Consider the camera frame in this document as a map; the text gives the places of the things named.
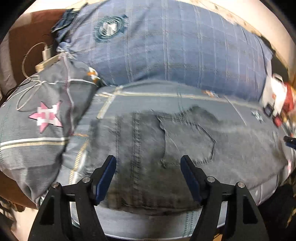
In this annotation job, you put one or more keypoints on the grey denim jeans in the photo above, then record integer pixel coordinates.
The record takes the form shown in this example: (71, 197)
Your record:
(164, 159)

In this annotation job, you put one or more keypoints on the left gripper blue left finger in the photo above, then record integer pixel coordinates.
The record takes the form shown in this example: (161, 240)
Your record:
(68, 212)

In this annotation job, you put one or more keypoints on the grey star-pattern bed sheet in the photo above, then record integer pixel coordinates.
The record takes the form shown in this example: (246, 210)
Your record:
(163, 97)

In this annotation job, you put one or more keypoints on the red plastic bag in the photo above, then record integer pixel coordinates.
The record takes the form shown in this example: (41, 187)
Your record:
(289, 103)

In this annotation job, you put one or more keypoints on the blue plaid folded quilt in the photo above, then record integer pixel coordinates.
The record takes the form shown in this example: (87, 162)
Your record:
(129, 41)

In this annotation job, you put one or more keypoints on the beige power strip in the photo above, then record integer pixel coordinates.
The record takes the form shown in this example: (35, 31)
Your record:
(44, 64)

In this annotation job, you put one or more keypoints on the brown wooden nightstand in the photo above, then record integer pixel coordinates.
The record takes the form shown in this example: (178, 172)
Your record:
(28, 33)

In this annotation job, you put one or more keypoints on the black box blue label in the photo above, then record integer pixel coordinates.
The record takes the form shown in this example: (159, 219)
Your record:
(268, 110)

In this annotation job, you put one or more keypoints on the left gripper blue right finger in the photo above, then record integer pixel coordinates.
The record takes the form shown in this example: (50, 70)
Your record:
(243, 220)

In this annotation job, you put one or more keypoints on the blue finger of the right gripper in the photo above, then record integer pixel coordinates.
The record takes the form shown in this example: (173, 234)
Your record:
(289, 141)

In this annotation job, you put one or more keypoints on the white charger with cable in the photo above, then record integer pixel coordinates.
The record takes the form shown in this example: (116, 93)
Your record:
(46, 55)

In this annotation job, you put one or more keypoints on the grey star-pattern pillow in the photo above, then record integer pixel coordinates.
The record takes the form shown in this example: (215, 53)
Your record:
(38, 119)

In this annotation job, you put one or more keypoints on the clear plastic bag of items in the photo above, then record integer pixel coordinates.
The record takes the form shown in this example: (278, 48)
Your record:
(290, 123)

